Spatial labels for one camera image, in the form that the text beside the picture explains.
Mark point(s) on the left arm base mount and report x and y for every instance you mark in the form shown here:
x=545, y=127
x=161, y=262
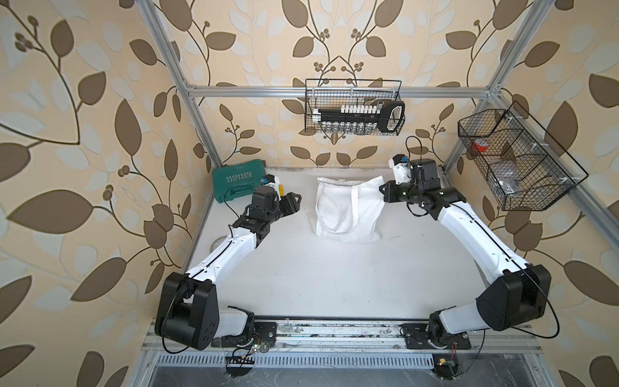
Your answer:
x=261, y=335

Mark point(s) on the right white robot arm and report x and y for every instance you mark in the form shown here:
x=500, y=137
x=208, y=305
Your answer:
x=517, y=291

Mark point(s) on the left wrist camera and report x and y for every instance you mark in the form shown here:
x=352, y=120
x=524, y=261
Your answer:
x=271, y=181

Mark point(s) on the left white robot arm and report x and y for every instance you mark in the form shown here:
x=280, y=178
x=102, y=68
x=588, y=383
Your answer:
x=189, y=313

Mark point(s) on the black wire basket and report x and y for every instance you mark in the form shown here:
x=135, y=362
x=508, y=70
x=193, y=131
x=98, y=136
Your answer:
x=548, y=171
x=334, y=92

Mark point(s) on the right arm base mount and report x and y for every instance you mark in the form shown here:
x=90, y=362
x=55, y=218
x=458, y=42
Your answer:
x=432, y=336

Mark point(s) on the white printed tote pouch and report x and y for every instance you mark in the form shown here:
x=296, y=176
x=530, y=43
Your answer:
x=348, y=211

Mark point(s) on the red item in basket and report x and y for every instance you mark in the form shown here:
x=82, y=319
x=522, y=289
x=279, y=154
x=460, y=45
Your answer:
x=480, y=145

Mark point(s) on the aluminium front rail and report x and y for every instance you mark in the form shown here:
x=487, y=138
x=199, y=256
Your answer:
x=365, y=335

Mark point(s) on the back black wire basket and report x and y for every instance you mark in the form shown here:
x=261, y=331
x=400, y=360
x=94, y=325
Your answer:
x=334, y=92

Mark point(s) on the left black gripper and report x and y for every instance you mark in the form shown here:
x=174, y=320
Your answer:
x=289, y=205

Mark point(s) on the clear plastic bag in basket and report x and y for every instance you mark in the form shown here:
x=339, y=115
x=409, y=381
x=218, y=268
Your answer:
x=505, y=178

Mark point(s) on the green plastic tool case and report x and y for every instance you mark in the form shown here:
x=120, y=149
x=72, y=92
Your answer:
x=235, y=181

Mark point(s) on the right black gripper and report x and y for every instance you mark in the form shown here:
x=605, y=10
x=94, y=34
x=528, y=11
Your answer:
x=390, y=193

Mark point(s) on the black socket bit holder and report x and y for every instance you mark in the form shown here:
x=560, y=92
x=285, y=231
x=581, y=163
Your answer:
x=384, y=118

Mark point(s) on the right black wire basket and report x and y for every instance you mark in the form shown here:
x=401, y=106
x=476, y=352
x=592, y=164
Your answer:
x=548, y=171

